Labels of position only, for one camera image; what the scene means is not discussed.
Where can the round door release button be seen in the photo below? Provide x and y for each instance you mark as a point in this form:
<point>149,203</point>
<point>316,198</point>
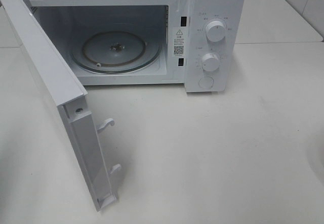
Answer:
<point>206,82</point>

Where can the white microwave oven body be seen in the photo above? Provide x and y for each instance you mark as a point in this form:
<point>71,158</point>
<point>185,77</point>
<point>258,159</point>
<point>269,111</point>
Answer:
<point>179,26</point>

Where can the white microwave door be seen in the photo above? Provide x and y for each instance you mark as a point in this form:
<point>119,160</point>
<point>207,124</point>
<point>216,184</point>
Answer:
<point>66,98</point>

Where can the white dial knob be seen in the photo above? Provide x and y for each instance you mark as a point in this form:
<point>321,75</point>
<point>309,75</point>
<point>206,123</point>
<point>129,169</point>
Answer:
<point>215,30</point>
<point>210,62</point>

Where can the glass microwave turntable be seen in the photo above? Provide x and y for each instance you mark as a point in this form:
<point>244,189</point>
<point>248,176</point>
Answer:
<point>115,52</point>

